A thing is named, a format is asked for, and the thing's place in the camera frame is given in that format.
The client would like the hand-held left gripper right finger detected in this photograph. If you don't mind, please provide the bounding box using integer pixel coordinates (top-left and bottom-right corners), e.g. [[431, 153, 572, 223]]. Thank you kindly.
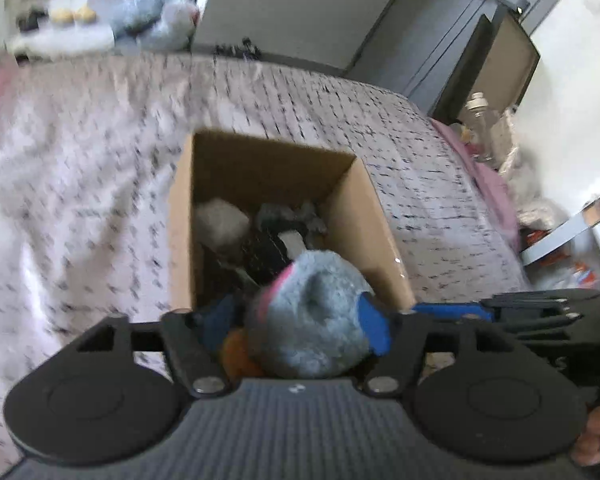
[[357, 293, 519, 397]]

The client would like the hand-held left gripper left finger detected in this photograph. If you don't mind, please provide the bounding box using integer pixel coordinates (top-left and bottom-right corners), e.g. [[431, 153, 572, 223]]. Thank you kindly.
[[74, 294, 242, 397]]

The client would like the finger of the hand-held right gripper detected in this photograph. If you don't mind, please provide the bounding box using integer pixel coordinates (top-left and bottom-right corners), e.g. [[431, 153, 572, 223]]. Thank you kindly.
[[496, 311, 587, 344], [411, 291, 574, 323]]

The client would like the grey pink plush slipper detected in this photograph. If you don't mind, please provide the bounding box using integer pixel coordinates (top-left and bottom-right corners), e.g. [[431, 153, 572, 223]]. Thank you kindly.
[[244, 249, 381, 380]]

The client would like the black white lace cloth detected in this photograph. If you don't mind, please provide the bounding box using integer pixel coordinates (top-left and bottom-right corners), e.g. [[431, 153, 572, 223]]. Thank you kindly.
[[240, 229, 306, 288]]

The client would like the white fluffy plush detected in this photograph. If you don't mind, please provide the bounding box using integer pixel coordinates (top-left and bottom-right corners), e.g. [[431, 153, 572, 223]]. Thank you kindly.
[[194, 198, 252, 252]]

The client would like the brown cardboard box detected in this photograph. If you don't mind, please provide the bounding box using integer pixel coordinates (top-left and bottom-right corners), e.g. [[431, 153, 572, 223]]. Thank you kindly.
[[167, 129, 417, 322]]

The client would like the orange soft toy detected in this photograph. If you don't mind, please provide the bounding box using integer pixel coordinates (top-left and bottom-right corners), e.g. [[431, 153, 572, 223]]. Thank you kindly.
[[221, 329, 265, 380]]

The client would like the white shelf unit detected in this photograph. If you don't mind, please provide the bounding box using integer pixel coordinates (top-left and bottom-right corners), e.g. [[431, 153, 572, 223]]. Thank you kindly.
[[521, 195, 600, 286]]

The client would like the pink bed sheet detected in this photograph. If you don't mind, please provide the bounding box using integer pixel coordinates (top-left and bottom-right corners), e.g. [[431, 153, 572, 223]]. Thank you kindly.
[[429, 116, 522, 253]]

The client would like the white plastic bag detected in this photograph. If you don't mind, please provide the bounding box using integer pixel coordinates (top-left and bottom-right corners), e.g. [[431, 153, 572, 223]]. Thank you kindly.
[[499, 109, 571, 228]]

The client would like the clear plastic bottle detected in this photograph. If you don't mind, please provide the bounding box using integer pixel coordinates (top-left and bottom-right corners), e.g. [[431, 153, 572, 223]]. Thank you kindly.
[[461, 92, 502, 162]]

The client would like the brown wooden board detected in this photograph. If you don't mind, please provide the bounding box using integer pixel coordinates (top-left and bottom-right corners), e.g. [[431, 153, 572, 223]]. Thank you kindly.
[[480, 9, 542, 113]]

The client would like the white garbage bag red print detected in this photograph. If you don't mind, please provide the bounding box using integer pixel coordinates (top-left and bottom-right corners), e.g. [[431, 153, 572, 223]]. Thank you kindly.
[[145, 2, 202, 52]]

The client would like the white floor mat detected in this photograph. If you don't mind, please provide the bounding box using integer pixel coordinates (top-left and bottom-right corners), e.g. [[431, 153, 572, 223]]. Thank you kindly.
[[7, 26, 117, 55]]

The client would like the grey translucent garbage bag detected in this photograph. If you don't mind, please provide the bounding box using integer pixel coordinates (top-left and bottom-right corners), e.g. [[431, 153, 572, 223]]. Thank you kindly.
[[111, 0, 193, 43]]

